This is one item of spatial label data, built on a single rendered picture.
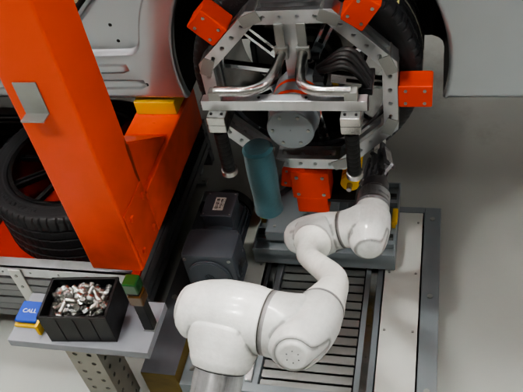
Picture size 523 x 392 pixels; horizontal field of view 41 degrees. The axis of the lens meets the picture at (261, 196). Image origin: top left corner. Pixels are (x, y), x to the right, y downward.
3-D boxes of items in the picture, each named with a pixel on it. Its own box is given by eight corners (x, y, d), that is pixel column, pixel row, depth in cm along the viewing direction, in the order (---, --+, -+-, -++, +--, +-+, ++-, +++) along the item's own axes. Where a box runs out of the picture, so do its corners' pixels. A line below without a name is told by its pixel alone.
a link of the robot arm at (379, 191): (396, 208, 186) (398, 193, 190) (371, 190, 183) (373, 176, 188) (373, 224, 192) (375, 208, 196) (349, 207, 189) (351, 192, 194)
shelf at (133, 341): (167, 308, 201) (165, 302, 199) (149, 359, 190) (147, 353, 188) (35, 298, 212) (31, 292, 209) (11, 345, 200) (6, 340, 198)
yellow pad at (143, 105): (188, 89, 234) (185, 76, 230) (177, 114, 224) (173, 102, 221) (149, 89, 237) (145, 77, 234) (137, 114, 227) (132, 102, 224)
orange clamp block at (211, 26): (233, 15, 187) (206, -6, 184) (227, 31, 182) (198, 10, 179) (219, 32, 192) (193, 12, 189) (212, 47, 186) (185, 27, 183)
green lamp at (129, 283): (143, 283, 183) (139, 274, 180) (138, 295, 180) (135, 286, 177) (129, 282, 184) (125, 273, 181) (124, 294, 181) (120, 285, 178)
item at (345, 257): (401, 198, 266) (400, 180, 259) (394, 271, 241) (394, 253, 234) (273, 194, 278) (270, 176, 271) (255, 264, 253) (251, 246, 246)
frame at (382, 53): (400, 157, 209) (398, -7, 172) (399, 172, 205) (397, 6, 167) (227, 153, 222) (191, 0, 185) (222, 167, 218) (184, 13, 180)
